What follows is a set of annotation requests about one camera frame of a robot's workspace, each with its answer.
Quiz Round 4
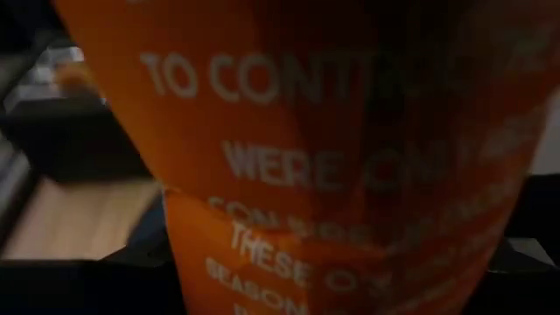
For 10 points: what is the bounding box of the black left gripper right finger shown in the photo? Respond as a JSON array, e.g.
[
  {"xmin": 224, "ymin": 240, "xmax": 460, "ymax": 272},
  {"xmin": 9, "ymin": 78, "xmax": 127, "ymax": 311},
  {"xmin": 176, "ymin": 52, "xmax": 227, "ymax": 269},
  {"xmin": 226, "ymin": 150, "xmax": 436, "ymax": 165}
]
[{"xmin": 470, "ymin": 238, "xmax": 560, "ymax": 315}]

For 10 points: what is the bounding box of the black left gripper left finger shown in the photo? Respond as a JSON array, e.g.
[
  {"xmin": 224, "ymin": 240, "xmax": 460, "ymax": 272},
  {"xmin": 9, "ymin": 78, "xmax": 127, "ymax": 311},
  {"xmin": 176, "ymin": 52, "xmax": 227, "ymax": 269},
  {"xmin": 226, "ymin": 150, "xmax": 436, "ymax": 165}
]
[{"xmin": 102, "ymin": 244, "xmax": 188, "ymax": 315}]

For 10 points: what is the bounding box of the orange pumpkin cereal box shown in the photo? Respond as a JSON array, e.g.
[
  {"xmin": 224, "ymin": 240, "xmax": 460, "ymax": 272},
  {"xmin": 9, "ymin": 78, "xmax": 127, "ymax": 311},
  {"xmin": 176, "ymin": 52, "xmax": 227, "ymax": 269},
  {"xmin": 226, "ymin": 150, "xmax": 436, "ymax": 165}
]
[{"xmin": 52, "ymin": 0, "xmax": 560, "ymax": 315}]

